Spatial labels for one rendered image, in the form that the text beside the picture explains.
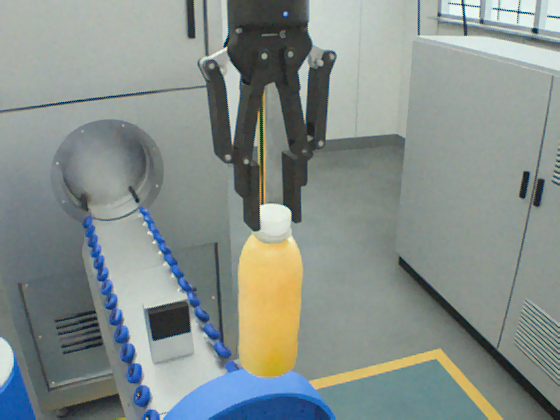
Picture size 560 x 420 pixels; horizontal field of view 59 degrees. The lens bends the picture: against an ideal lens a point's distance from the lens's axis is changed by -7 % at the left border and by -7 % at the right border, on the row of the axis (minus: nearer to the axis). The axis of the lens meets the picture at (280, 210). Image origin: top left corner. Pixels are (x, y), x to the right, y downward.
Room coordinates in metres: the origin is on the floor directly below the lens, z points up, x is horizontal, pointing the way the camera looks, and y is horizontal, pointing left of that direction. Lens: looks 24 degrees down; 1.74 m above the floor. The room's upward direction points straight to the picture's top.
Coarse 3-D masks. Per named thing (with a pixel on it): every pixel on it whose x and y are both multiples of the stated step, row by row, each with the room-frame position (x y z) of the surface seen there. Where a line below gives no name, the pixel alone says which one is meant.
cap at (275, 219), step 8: (264, 208) 0.51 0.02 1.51; (272, 208) 0.51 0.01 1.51; (280, 208) 0.51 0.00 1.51; (288, 208) 0.51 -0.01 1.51; (264, 216) 0.49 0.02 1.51; (272, 216) 0.49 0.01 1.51; (280, 216) 0.49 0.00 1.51; (288, 216) 0.49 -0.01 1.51; (264, 224) 0.48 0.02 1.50; (272, 224) 0.48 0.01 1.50; (280, 224) 0.48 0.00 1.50; (288, 224) 0.49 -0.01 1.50; (264, 232) 0.48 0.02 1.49; (272, 232) 0.48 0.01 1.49; (280, 232) 0.48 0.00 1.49
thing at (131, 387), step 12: (96, 276) 1.32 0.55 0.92; (108, 276) 1.26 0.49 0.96; (108, 312) 1.13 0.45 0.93; (108, 324) 1.09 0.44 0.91; (120, 324) 1.05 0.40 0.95; (120, 348) 0.98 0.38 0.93; (120, 360) 0.95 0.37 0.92; (132, 360) 0.91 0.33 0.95; (132, 384) 0.85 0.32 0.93; (132, 396) 0.83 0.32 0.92; (144, 408) 0.77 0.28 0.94
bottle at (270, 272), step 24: (264, 240) 0.48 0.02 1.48; (288, 240) 0.49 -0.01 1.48; (240, 264) 0.49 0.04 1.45; (264, 264) 0.47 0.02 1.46; (288, 264) 0.48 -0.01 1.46; (240, 288) 0.49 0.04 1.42; (264, 288) 0.47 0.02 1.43; (288, 288) 0.47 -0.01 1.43; (240, 312) 0.49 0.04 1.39; (264, 312) 0.47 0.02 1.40; (288, 312) 0.47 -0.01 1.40; (240, 336) 0.49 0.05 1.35; (264, 336) 0.47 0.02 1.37; (288, 336) 0.48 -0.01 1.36; (240, 360) 0.50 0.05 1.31; (264, 360) 0.47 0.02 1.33; (288, 360) 0.48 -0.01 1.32
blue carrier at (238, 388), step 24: (216, 384) 0.54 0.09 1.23; (240, 384) 0.54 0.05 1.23; (264, 384) 0.54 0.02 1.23; (288, 384) 0.55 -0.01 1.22; (192, 408) 0.51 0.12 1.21; (216, 408) 0.50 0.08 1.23; (240, 408) 0.56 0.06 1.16; (264, 408) 0.58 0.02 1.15; (288, 408) 0.59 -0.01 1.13; (312, 408) 0.61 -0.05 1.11
